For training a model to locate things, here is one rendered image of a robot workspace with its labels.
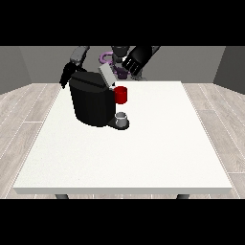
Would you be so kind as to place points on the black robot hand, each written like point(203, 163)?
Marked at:
point(67, 71)
point(138, 59)

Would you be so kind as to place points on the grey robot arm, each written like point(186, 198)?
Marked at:
point(79, 54)
point(155, 48)

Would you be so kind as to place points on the pale grey machine lid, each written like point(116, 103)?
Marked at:
point(107, 74)

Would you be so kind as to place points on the black coffee machine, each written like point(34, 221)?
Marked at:
point(91, 102)

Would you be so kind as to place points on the red pod holder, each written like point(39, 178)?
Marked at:
point(120, 94)

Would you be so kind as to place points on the small grey cup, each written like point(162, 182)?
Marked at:
point(121, 119)

